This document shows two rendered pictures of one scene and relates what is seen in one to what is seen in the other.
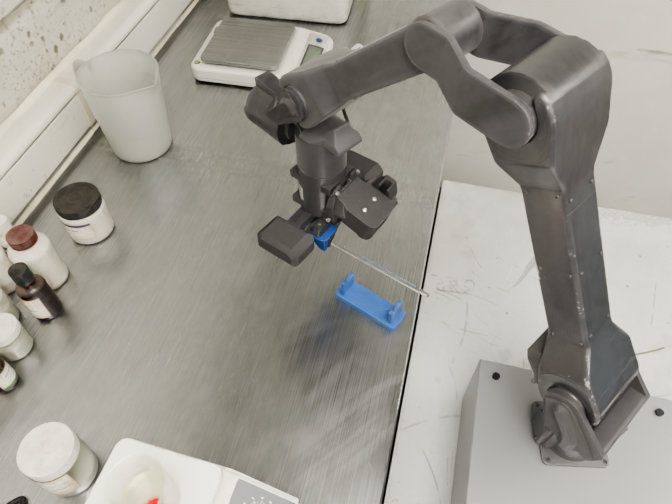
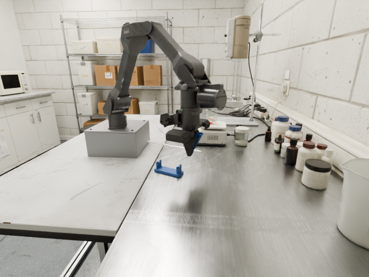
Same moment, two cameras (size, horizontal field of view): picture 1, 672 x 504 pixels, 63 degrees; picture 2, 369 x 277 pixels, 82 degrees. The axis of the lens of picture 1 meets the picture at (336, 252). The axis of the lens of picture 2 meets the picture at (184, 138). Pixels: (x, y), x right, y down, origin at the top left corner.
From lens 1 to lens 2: 1.12 m
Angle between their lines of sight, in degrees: 109
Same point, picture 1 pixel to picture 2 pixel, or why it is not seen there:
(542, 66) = not seen: hidden behind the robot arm
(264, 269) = (218, 178)
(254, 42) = not seen: outside the picture
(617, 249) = (29, 200)
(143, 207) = (302, 194)
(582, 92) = not seen: hidden behind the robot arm
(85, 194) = (316, 164)
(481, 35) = (145, 27)
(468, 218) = (109, 206)
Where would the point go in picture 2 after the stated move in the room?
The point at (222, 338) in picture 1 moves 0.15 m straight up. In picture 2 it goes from (221, 162) to (223, 123)
